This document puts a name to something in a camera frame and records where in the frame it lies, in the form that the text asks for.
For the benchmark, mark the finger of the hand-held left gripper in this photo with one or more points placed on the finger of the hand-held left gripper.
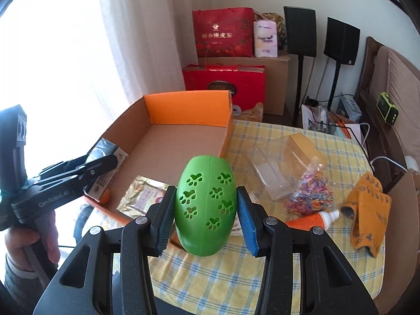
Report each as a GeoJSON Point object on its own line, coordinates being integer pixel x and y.
{"type": "Point", "coordinates": [77, 163]}
{"type": "Point", "coordinates": [101, 165]}

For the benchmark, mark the black speaker stand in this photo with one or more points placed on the black speaker stand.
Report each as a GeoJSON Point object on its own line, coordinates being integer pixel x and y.
{"type": "Point", "coordinates": [299, 88]}
{"type": "Point", "coordinates": [334, 85]}

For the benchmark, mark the clear plastic box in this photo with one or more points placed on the clear plastic box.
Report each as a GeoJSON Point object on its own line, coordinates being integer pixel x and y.
{"type": "Point", "coordinates": [272, 167]}

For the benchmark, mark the red gift box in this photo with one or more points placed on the red gift box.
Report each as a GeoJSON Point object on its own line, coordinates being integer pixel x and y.
{"type": "Point", "coordinates": [226, 78]}

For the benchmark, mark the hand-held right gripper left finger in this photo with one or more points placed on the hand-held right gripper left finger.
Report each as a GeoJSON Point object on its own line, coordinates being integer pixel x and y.
{"type": "Point", "coordinates": [165, 218]}

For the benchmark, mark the brown cardboard carton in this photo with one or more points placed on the brown cardboard carton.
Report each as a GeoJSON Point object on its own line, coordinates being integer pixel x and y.
{"type": "Point", "coordinates": [277, 82]}

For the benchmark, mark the person's left forearm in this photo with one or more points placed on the person's left forearm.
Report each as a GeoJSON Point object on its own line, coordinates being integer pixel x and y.
{"type": "Point", "coordinates": [19, 285]}

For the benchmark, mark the yellow checked tablecloth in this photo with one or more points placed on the yellow checked tablecloth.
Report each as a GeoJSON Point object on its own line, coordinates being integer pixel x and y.
{"type": "Point", "coordinates": [203, 279]}

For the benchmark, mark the white curtain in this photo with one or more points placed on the white curtain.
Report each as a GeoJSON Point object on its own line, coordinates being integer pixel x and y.
{"type": "Point", "coordinates": [131, 39]}

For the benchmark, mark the brown sofa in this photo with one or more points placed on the brown sofa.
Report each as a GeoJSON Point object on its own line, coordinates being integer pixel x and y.
{"type": "Point", "coordinates": [393, 82]}

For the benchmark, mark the white power strip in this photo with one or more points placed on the white power strip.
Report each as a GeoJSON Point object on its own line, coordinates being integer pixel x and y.
{"type": "Point", "coordinates": [413, 164]}

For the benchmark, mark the black speaker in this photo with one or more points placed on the black speaker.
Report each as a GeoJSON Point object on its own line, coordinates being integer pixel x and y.
{"type": "Point", "coordinates": [342, 41]}
{"type": "Point", "coordinates": [300, 31]}

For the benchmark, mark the bag of colourful rubber bands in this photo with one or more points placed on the bag of colourful rubber bands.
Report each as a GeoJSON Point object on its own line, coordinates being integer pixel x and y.
{"type": "Point", "coordinates": [308, 197]}

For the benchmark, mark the green paw print ball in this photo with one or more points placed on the green paw print ball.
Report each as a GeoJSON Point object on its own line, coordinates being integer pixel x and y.
{"type": "Point", "coordinates": [203, 203]}

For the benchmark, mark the black silver packet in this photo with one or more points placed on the black silver packet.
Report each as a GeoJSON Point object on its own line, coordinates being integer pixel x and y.
{"type": "Point", "coordinates": [102, 146]}

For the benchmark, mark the orange bottle with white cap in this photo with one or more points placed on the orange bottle with white cap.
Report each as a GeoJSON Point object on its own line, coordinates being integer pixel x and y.
{"type": "Point", "coordinates": [311, 221]}

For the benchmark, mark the orange printed snack bag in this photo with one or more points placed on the orange printed snack bag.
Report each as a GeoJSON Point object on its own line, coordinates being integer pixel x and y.
{"type": "Point", "coordinates": [249, 113]}

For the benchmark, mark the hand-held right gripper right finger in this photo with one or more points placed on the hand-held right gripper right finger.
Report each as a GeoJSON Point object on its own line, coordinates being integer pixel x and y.
{"type": "Point", "coordinates": [247, 224]}

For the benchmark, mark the green box device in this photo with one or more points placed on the green box device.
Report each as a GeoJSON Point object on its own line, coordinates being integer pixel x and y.
{"type": "Point", "coordinates": [387, 109]}

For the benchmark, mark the orange patterned sock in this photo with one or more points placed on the orange patterned sock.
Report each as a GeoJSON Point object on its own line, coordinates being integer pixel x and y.
{"type": "Point", "coordinates": [367, 210]}

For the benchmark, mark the brown cardboard sheet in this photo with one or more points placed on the brown cardboard sheet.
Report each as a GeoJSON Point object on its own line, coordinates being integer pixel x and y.
{"type": "Point", "coordinates": [403, 236]}

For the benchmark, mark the red gift bag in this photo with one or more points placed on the red gift bag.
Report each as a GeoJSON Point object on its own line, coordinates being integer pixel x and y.
{"type": "Point", "coordinates": [223, 32]}

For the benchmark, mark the gold foil packet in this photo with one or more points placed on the gold foil packet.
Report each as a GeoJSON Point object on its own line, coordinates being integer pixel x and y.
{"type": "Point", "coordinates": [141, 197]}

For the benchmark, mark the blue box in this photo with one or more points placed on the blue box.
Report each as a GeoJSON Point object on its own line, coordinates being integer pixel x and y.
{"type": "Point", "coordinates": [349, 108]}

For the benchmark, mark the white tissue pack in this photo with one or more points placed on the white tissue pack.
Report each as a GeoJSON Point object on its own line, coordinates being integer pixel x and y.
{"type": "Point", "coordinates": [265, 39]}

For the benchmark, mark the person's left hand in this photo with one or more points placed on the person's left hand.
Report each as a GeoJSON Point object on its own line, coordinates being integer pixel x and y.
{"type": "Point", "coordinates": [14, 243]}

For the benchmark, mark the orange cardboard box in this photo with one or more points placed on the orange cardboard box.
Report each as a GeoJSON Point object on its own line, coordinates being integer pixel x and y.
{"type": "Point", "coordinates": [183, 137]}

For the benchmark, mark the white paper bag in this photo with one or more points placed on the white paper bag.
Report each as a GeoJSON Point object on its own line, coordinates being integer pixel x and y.
{"type": "Point", "coordinates": [315, 119]}

